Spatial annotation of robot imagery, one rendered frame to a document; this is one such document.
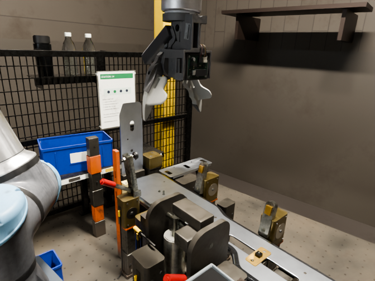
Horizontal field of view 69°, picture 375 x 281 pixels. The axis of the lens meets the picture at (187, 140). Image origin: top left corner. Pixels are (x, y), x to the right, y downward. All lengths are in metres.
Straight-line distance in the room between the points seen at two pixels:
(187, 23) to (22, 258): 0.50
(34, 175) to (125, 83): 1.01
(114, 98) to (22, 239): 1.09
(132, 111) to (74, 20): 1.98
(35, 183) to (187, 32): 0.42
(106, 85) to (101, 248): 0.80
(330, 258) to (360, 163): 1.72
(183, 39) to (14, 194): 0.40
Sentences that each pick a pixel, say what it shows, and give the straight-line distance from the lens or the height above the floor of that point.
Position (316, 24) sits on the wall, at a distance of 3.06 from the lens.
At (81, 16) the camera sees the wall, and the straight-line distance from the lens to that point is 3.18.
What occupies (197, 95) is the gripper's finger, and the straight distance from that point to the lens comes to 0.62.
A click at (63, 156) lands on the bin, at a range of 1.31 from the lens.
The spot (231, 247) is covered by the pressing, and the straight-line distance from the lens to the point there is 0.92.
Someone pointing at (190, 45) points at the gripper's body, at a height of 1.58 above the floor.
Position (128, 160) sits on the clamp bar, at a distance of 0.98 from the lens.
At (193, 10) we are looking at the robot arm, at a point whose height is 1.64.
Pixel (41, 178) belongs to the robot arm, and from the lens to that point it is 0.66.
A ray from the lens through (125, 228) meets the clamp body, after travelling 1.09.
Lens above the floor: 1.58
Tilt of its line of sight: 19 degrees down
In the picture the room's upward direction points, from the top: 2 degrees clockwise
